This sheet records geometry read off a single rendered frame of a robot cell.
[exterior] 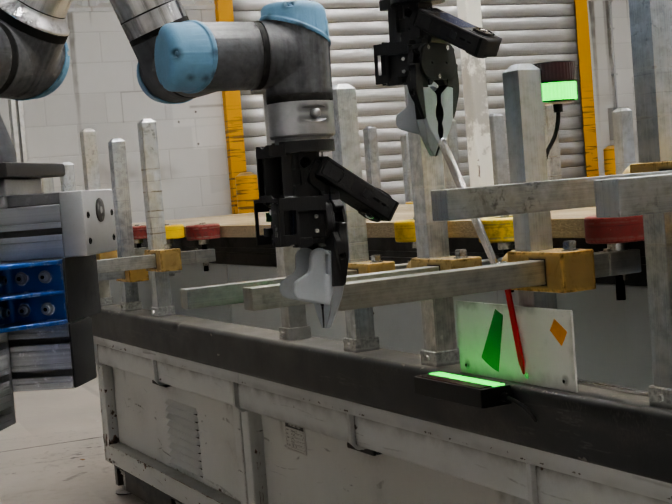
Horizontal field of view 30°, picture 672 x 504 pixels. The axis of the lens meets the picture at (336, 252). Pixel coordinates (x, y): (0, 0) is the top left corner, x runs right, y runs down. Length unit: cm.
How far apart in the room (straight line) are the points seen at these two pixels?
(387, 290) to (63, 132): 810
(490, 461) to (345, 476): 98
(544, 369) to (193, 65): 59
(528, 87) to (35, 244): 70
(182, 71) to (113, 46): 828
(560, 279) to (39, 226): 71
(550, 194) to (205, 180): 850
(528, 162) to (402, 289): 26
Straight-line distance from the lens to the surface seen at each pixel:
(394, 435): 203
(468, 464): 185
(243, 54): 136
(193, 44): 135
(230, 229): 292
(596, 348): 188
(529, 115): 161
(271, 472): 312
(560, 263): 154
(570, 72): 164
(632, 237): 162
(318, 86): 139
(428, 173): 181
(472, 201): 121
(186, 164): 967
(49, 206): 175
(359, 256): 204
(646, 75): 141
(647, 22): 141
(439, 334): 183
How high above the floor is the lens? 97
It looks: 3 degrees down
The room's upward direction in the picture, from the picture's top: 5 degrees counter-clockwise
